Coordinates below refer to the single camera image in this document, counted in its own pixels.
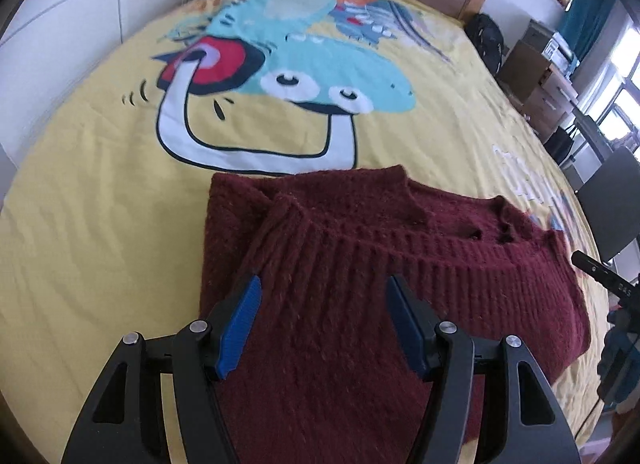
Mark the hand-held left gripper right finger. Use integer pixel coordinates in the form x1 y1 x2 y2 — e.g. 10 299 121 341
385 275 583 464

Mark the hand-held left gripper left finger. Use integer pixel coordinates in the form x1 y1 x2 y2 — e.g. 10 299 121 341
60 275 263 464

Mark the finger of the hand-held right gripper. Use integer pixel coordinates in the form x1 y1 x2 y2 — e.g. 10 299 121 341
571 250 640 295

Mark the dark red knitted sweater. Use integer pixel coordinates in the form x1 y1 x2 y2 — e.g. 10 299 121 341
199 165 592 464

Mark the grey office chair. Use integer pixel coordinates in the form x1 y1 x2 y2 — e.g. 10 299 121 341
575 146 640 265

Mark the black bag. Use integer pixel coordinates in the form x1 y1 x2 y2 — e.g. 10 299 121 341
544 119 577 165

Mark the window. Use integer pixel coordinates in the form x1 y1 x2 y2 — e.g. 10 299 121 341
600 18 640 155

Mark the wooden drawer chest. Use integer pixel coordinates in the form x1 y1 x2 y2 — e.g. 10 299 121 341
497 38 581 139

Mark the yellow printed blanket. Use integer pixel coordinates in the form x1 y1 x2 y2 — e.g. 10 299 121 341
0 0 621 464

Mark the grey printer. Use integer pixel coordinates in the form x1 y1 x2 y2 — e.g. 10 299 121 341
522 20 581 75

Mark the black backpack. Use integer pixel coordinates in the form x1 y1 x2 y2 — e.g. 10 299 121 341
464 14 506 76

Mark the teal curtain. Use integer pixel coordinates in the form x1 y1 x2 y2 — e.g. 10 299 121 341
557 0 617 65

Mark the white wardrobe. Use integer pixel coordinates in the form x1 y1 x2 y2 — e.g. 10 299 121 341
0 0 195 157

